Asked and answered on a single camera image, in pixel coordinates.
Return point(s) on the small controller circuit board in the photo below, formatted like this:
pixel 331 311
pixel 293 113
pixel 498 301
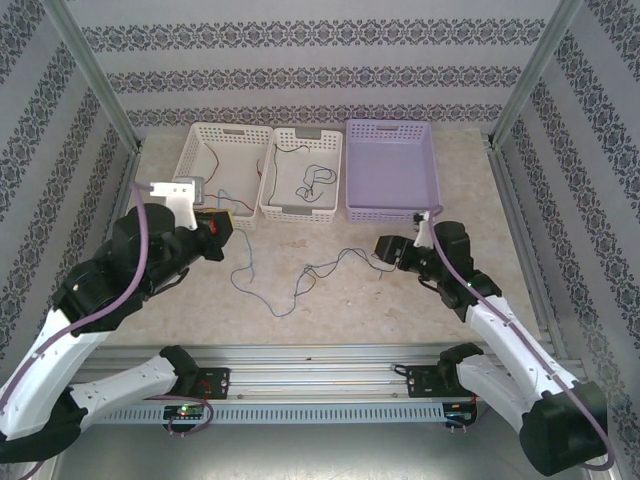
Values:
pixel 457 417
pixel 185 411

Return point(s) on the grey metal base sheet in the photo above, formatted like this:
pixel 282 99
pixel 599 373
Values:
pixel 300 455

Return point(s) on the white perforated plastic basket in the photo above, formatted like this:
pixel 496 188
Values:
pixel 235 165
pixel 325 150

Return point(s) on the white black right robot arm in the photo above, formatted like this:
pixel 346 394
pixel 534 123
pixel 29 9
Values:
pixel 507 350

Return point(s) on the purple perforated plastic basket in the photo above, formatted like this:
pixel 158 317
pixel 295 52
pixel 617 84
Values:
pixel 390 170

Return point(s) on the aluminium frame post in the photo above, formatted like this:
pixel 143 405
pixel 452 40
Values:
pixel 90 65
pixel 540 65

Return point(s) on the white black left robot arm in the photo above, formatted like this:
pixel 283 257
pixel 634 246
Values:
pixel 60 370

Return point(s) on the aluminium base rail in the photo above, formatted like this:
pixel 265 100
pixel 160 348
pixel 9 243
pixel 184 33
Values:
pixel 310 370

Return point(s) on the aluminium side rail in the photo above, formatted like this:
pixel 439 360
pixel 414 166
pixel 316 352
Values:
pixel 131 170
pixel 512 210

